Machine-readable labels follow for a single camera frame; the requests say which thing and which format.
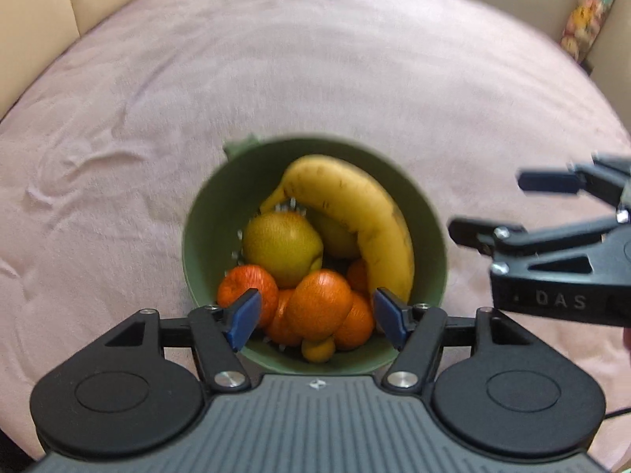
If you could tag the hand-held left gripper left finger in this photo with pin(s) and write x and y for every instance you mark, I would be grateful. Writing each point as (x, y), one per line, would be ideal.
(245, 319)

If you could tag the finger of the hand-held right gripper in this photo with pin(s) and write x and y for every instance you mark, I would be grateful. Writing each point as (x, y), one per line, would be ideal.
(547, 181)
(483, 234)

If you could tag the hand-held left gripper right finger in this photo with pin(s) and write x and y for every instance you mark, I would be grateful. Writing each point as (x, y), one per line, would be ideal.
(389, 316)

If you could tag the orange tangerine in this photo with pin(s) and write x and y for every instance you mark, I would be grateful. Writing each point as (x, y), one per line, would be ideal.
(357, 329)
(281, 327)
(241, 286)
(358, 276)
(320, 305)

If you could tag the brown kiwi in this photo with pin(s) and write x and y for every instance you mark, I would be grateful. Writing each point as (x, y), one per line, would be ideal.
(318, 351)

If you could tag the green apple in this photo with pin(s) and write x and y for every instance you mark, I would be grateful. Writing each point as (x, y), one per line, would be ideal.
(340, 240)

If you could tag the green colander bowl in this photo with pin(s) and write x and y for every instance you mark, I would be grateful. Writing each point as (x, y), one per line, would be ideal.
(202, 236)

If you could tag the yellow banana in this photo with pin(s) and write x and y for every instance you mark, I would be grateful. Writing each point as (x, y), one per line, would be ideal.
(365, 207)

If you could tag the hanging plush toy organizer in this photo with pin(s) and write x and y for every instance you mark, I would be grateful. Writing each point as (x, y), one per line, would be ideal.
(589, 15)

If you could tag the cream padded headboard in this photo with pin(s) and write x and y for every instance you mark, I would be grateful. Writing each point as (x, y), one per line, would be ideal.
(59, 5)

